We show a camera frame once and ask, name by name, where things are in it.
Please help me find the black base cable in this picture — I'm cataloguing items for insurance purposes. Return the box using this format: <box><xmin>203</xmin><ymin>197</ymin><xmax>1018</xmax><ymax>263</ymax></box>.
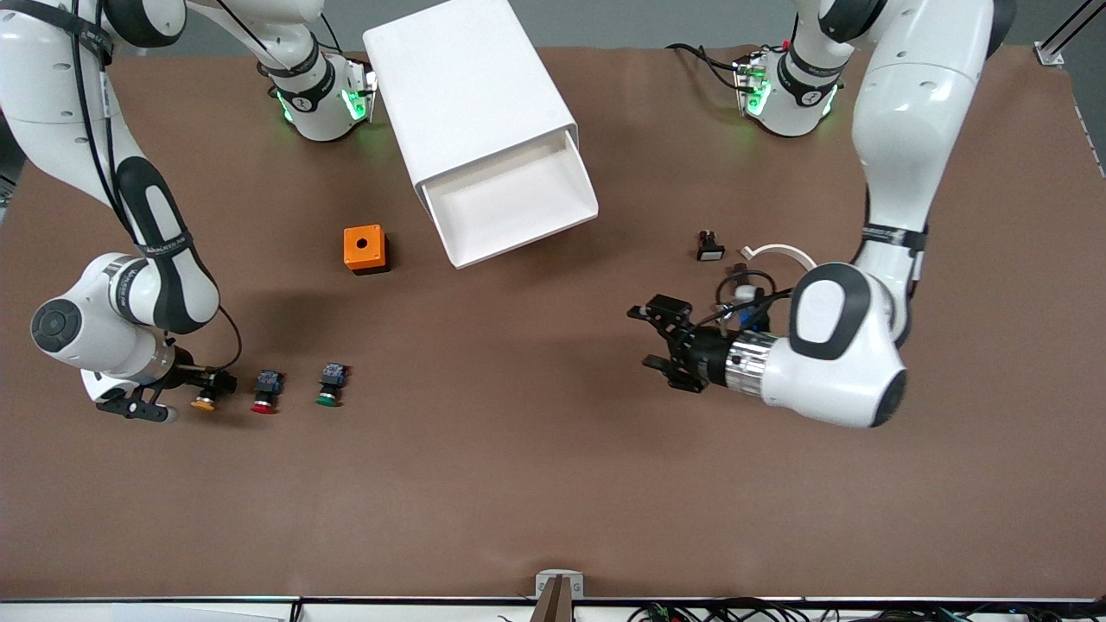
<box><xmin>665</xmin><ymin>41</ymin><xmax>753</xmax><ymax>92</ymax></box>

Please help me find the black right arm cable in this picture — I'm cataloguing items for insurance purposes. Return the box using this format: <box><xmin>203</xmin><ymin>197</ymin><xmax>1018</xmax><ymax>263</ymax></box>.
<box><xmin>0</xmin><ymin>0</ymin><xmax>245</xmax><ymax>381</ymax></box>

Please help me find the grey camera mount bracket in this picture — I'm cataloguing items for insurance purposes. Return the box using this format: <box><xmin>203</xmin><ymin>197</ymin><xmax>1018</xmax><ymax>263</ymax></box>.
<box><xmin>532</xmin><ymin>569</ymin><xmax>585</xmax><ymax>622</ymax></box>

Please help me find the green push button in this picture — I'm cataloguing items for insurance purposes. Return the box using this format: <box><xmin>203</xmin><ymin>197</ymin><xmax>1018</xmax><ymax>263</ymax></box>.
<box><xmin>315</xmin><ymin>363</ymin><xmax>350</xmax><ymax>408</ymax></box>

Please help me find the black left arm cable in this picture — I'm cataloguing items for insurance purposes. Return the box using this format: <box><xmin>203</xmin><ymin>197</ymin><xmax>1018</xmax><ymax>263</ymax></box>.
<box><xmin>713</xmin><ymin>268</ymin><xmax>792</xmax><ymax>334</ymax></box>

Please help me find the orange button enclosure box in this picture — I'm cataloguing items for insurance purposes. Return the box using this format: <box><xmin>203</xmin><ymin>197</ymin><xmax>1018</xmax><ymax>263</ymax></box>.
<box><xmin>343</xmin><ymin>225</ymin><xmax>390</xmax><ymax>276</ymax></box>

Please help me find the aluminium frame profile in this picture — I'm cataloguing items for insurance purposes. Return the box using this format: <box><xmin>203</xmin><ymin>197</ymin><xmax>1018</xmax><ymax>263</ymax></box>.
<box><xmin>1035</xmin><ymin>0</ymin><xmax>1106</xmax><ymax>67</ymax></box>

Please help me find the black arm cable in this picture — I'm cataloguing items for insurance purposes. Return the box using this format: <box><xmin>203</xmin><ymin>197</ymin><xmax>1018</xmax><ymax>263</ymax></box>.
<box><xmin>713</xmin><ymin>268</ymin><xmax>792</xmax><ymax>334</ymax></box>
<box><xmin>0</xmin><ymin>0</ymin><xmax>245</xmax><ymax>381</ymax></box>

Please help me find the black cable bundle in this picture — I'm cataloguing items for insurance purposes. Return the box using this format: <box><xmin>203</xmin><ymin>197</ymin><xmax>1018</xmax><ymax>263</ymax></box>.
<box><xmin>631</xmin><ymin>598</ymin><xmax>1106</xmax><ymax>622</ymax></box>

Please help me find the white curved plastic bracket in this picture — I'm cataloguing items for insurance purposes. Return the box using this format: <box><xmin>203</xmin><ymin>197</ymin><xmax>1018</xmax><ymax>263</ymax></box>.
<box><xmin>741</xmin><ymin>244</ymin><xmax>818</xmax><ymax>271</ymax></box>

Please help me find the red push button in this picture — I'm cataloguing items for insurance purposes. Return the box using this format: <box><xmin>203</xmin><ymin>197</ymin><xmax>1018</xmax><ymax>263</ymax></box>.
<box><xmin>251</xmin><ymin>370</ymin><xmax>286</xmax><ymax>415</ymax></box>

